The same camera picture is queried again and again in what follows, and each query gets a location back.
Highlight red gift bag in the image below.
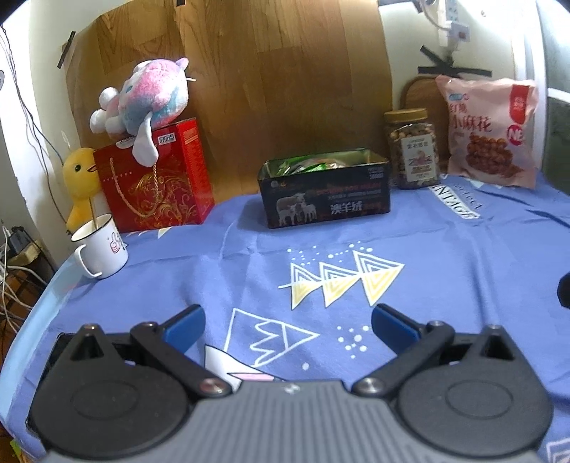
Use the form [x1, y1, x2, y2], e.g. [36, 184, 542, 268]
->
[93, 117, 214, 233]

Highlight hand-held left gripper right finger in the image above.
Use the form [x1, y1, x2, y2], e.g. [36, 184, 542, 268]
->
[352, 303, 526, 398]

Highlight wooden backdrop board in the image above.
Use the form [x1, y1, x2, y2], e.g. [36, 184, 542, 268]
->
[60, 0, 393, 210]

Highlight pink and blue plush toy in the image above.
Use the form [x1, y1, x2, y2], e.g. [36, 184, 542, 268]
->
[89, 57, 197, 166]

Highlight clear nut jar gold lid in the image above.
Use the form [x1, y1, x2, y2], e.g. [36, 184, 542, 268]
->
[384, 108, 441, 191]

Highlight large pink snack bag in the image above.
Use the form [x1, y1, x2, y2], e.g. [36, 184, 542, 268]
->
[435, 75, 539, 188]

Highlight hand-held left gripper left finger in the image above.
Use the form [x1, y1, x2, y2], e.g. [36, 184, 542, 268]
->
[56, 304, 233, 398]

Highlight dark green panel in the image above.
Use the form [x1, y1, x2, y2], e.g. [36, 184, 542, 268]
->
[545, 87, 570, 197]

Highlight bundle of white cables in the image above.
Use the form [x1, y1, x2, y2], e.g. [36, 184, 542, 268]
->
[0, 218, 54, 339]

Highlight black tape cross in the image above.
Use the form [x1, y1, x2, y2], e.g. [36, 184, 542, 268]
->
[418, 45, 493, 77]

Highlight blue printed tablecloth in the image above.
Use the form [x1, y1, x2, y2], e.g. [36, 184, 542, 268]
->
[9, 171, 570, 463]

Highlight black tin box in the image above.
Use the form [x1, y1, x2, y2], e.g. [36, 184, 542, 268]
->
[258, 148, 393, 230]

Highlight thin black wall cables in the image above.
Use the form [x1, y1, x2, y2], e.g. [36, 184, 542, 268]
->
[0, 24, 67, 223]

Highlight yellow duck plush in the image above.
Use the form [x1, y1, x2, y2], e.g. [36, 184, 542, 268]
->
[62, 147, 104, 232]

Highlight white enamel mug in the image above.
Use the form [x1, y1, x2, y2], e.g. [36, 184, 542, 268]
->
[71, 213, 129, 280]

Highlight round wooden cutting board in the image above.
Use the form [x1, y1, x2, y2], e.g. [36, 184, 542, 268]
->
[403, 76, 450, 174]

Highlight white power strip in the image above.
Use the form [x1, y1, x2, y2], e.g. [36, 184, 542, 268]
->
[412, 0, 473, 47]

